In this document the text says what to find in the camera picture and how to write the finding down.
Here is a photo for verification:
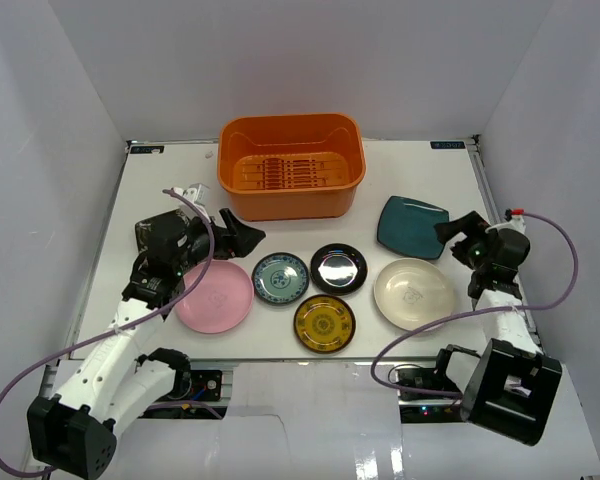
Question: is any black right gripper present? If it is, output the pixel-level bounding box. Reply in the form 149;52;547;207
433;211;495;272

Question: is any teal square plate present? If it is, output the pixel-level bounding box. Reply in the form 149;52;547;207
376;196;449;261

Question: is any blue white patterned plate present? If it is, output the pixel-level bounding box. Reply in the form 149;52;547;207
251;252;310;306

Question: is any pink round plate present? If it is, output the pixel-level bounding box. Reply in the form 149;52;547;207
175;260;254;334

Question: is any cream white round plate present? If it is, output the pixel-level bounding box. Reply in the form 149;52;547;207
373;258;456;331

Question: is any glossy black round plate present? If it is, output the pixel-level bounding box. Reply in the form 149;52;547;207
310;243;368;296

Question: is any black floral square plate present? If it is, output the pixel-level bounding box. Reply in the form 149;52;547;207
134;210;189;261

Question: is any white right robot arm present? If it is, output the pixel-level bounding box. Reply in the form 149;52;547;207
431;211;562;446

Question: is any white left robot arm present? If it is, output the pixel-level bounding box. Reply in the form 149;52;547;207
27;208;266;479

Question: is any orange plastic bin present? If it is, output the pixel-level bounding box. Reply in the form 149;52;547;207
217;113;366;221

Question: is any right blue table label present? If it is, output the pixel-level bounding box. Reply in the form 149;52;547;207
430;141;466;150

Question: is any blue table label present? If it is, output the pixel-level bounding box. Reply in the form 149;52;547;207
430;141;466;150
129;145;164;155

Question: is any left blue table label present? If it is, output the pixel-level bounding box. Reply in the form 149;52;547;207
129;145;164;155

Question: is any yellow brown patterned plate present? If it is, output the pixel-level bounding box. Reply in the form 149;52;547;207
293;295;357;355

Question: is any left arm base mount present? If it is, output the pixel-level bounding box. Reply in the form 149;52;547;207
143;370;226;420

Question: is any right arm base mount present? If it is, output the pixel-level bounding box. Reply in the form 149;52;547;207
387;363;462;424

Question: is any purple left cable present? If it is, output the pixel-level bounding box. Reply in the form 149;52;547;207
0;188;222;475

